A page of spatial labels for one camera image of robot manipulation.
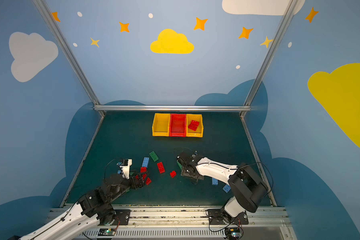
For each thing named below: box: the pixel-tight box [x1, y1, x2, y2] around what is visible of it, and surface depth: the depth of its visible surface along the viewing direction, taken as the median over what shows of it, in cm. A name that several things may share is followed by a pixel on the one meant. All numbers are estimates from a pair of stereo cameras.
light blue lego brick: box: [142, 157, 150, 168], surface depth 95 cm
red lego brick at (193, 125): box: [188, 120, 200, 132], surface depth 114 cm
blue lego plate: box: [222, 184, 232, 193], surface depth 84 cm
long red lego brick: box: [157, 161, 166, 174], surface depth 92 cm
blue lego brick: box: [212, 177, 219, 186], surface depth 87 cm
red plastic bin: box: [169, 113, 187, 137], surface depth 113 cm
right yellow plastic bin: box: [186, 113, 204, 138], surface depth 113 cm
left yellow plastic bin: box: [152, 113, 171, 137], surface depth 113 cm
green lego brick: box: [149, 151, 159, 162], surface depth 97 cm
